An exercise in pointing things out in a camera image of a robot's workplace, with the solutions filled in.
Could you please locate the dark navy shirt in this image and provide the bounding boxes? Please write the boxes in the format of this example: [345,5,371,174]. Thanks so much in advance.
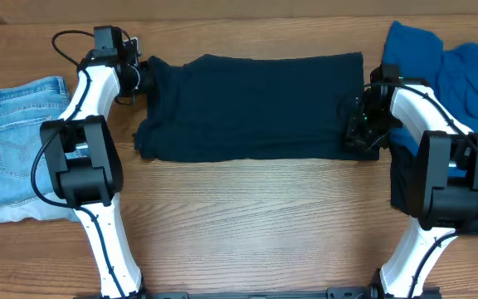
[134,52,379,163]

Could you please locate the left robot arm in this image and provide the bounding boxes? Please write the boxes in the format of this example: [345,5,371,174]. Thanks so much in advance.
[33,26,149,298]

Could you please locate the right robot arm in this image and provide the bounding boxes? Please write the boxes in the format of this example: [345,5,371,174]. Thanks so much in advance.
[326,64,478,298]

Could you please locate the blue crumpled shirt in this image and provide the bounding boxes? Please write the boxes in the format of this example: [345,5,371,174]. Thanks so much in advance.
[382,21,478,133]

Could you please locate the folded light blue jeans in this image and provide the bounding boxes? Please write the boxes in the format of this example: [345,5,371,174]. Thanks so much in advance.
[0,76,78,223]

